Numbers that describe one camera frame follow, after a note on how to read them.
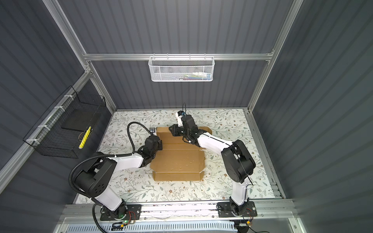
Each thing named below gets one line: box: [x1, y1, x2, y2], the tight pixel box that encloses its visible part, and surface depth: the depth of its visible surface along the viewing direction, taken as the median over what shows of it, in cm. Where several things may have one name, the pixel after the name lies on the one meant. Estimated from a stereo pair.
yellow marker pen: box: [78, 126, 92, 150], surface depth 71 cm
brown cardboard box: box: [150, 126, 213, 182], surface depth 90 cm
